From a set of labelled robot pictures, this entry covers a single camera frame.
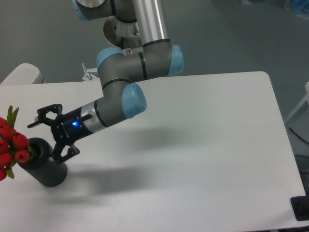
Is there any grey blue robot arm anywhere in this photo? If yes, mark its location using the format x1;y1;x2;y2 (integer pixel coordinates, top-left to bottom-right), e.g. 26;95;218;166
34;0;184;163

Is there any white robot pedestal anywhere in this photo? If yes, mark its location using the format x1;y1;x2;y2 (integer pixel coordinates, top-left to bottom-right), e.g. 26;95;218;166
81;16;145;82

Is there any blue plastic bag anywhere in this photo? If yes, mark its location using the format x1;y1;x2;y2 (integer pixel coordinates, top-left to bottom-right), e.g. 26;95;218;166
283;0;309;19

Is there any black cable on floor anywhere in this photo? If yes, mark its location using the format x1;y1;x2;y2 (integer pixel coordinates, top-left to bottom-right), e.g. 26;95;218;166
289;127;309;145

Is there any white furniture frame right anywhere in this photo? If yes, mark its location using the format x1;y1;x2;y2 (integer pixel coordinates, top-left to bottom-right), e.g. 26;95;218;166
284;82;309;126

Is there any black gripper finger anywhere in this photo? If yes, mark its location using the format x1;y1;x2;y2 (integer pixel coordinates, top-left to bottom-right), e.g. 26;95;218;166
49;141;80;165
27;104;64;128

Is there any black box at table edge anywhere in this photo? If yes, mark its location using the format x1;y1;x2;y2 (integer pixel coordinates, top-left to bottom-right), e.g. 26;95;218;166
290;196;309;221

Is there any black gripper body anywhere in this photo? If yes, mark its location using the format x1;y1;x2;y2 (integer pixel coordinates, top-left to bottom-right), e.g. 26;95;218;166
51;107;91;145

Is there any red tulip bouquet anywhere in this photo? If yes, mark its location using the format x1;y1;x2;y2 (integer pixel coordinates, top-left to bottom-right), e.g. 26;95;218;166
0;106;38;181

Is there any dark grey ribbed vase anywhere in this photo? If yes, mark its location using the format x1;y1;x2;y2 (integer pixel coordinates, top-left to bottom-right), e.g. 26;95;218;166
18;138;68;187

